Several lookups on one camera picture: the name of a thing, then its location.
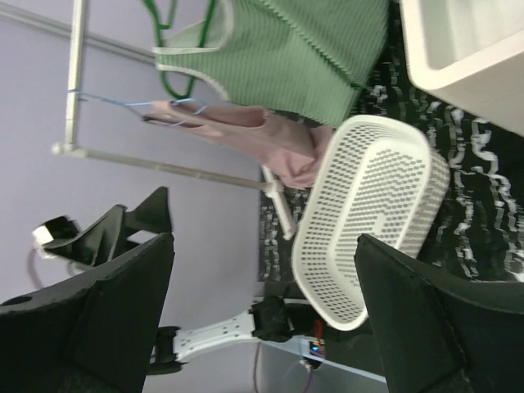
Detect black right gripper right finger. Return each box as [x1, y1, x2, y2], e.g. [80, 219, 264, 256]
[355, 234, 523, 392]

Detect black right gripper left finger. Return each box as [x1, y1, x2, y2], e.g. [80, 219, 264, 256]
[1, 233, 174, 392]

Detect white metal clothes rack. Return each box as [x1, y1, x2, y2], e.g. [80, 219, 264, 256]
[52, 0, 296, 241]

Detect light blue wire hanger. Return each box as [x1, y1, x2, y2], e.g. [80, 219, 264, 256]
[67, 89, 210, 127]

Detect black marble pattern mat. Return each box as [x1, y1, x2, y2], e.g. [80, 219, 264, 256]
[270, 1, 523, 281]

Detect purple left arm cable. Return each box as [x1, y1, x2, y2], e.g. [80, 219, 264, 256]
[26, 245, 46, 290]

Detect white storage bin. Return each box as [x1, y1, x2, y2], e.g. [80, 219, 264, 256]
[400, 0, 523, 135]

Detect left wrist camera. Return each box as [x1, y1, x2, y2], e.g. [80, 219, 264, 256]
[32, 215, 80, 249]

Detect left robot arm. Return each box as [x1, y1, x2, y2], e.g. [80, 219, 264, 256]
[33, 187, 295, 375]

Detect green plastic hanger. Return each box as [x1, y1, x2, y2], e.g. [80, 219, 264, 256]
[142, 0, 218, 100]

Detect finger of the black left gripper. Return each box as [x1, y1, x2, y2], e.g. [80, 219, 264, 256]
[124, 187, 173, 236]
[44, 205, 131, 266]

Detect white perforated plastic basket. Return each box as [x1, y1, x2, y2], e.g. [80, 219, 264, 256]
[291, 115, 449, 332]

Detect green striped tank top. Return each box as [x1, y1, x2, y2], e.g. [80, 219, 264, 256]
[153, 1, 390, 128]

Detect pink tank top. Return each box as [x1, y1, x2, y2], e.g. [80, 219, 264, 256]
[142, 100, 335, 192]

